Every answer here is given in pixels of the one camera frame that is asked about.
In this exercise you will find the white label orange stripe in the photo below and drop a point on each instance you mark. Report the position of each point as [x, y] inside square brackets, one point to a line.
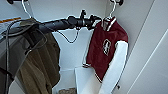
[8, 20]

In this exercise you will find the maroon varsity jacket white sleeves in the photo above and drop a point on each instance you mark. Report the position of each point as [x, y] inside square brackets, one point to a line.
[106, 43]

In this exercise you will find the white inner cabinet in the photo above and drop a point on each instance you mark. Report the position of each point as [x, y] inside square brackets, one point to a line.
[83, 81]

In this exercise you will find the white wardrobe body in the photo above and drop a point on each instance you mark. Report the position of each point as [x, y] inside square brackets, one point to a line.
[73, 10]

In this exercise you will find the black wardrobe hook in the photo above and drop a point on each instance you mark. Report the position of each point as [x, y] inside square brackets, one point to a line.
[11, 1]
[119, 2]

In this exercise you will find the olive green jacket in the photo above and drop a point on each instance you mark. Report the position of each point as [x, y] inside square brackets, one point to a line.
[46, 66]

